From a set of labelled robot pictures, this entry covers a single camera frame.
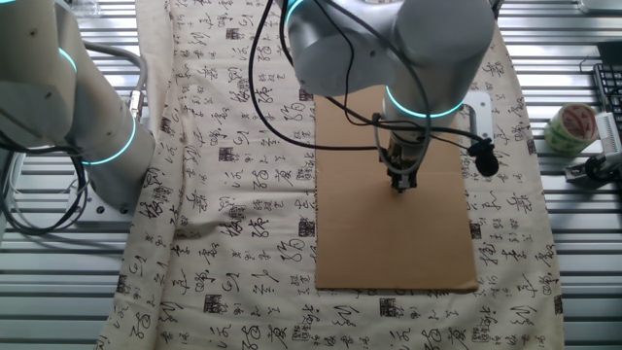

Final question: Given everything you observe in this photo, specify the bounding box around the black coiled cable bundle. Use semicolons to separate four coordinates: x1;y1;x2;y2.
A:
467;138;501;178

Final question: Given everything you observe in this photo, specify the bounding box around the black base cable bundle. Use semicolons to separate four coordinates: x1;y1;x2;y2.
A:
0;130;92;238

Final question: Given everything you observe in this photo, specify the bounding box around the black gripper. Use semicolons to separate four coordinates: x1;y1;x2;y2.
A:
380;140;425;194

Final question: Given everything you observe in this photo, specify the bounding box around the white calligraphy print cloth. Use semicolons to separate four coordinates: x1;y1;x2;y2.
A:
94;0;568;350

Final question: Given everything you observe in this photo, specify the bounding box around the grey base cable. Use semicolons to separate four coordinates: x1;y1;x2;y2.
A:
85;41;150;123

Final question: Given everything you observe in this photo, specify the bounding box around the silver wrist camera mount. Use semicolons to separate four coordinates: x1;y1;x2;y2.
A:
461;90;495;142

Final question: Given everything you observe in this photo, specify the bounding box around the black camera clamp stand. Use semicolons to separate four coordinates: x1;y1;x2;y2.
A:
564;153;622;186

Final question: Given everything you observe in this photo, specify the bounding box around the clear plastic item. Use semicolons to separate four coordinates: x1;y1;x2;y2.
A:
67;0;103;18

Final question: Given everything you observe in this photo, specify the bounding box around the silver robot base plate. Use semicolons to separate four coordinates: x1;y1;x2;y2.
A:
12;155;140;226

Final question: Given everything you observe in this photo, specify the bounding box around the black keyboard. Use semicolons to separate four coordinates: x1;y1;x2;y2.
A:
593;62;622;132

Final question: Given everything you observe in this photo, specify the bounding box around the black camera cable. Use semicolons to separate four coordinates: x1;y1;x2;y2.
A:
279;0;487;147

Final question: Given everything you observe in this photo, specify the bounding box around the thick black cable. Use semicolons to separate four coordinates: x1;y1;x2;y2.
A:
247;0;380;152

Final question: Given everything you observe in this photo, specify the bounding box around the brown cardboard sheet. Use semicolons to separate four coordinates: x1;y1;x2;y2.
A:
313;85;480;293

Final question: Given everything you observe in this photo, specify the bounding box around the white flat device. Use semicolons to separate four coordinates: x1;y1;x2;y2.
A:
577;0;622;15

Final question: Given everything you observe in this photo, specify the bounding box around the clear packing tape roll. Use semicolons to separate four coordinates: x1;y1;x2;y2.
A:
543;103;600;157

